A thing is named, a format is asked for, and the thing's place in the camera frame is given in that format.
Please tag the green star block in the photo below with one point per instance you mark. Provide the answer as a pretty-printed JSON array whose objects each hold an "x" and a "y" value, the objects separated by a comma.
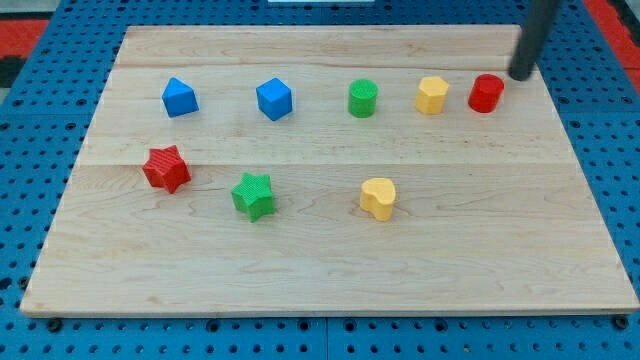
[{"x": 253, "y": 196}]

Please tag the red star block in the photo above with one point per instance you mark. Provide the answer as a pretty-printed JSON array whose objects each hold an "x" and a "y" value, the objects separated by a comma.
[{"x": 165, "y": 168}]

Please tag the light wooden board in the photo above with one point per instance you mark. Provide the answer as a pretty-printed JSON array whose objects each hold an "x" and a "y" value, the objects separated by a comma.
[{"x": 493, "y": 215}]

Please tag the yellow heart block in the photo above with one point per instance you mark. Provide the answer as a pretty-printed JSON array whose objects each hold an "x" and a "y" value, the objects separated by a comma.
[{"x": 377, "y": 197}]

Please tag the green cylinder block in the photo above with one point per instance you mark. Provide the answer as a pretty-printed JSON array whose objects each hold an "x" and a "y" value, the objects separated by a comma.
[{"x": 362, "y": 98}]

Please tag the blue cube block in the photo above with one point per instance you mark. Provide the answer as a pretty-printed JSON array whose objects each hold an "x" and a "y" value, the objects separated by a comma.
[{"x": 274, "y": 99}]

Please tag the yellow hexagon block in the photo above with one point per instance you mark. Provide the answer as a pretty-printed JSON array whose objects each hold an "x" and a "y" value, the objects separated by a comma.
[{"x": 431, "y": 95}]

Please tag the blue triangular prism block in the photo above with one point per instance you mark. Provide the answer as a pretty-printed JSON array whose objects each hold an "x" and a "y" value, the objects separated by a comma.
[{"x": 179, "y": 98}]

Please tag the red cylinder block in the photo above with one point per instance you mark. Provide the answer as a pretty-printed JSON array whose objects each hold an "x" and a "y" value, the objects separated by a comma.
[{"x": 486, "y": 93}]

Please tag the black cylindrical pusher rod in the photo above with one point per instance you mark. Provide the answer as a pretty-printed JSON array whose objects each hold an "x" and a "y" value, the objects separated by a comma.
[{"x": 534, "y": 33}]

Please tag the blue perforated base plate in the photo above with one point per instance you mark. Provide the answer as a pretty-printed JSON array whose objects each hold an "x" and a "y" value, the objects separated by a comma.
[{"x": 48, "y": 110}]

